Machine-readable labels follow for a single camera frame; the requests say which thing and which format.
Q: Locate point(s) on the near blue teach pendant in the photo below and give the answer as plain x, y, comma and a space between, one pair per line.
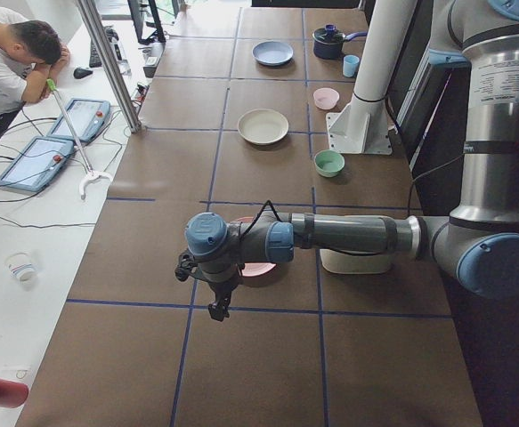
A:
37, 164

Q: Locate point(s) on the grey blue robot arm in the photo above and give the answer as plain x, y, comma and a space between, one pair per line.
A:
477, 243

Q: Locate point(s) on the far blue teach pendant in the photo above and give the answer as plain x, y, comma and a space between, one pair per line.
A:
88, 117

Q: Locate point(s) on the black keyboard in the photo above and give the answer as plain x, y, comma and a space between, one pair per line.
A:
94, 57

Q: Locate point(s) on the person in white shirt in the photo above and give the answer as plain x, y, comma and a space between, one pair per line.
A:
31, 53

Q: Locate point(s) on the aluminium frame post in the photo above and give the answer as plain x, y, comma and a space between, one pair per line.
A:
93, 24

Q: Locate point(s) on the blue teach pendant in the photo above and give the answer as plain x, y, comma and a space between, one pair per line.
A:
37, 164
88, 117

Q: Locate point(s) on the black computer mouse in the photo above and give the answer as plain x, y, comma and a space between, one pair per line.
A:
80, 73

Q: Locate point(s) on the cream white plate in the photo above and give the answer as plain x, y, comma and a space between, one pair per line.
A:
263, 126

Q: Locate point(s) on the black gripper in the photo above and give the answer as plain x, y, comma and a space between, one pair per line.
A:
222, 289

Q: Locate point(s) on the light blue cup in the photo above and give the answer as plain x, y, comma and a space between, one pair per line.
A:
350, 65

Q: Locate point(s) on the pink bowl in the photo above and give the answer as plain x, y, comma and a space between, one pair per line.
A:
325, 98

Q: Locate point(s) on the dark blue pot with lid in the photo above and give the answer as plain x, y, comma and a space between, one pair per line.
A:
328, 42

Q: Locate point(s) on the blue plate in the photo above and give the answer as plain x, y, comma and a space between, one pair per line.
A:
272, 53

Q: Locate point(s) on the pink plate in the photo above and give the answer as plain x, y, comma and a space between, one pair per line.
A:
254, 269

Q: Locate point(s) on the paper cup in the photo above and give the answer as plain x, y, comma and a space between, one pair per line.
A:
21, 266

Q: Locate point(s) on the cream white toaster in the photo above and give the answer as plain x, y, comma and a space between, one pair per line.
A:
355, 263

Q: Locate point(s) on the white reacher grabber stick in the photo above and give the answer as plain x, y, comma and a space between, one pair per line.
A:
91, 175

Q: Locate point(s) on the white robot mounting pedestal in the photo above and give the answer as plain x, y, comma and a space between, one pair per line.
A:
361, 128

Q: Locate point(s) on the black monitor stand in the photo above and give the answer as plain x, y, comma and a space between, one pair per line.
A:
147, 24

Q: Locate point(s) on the green bowl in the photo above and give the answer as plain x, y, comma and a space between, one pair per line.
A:
329, 163

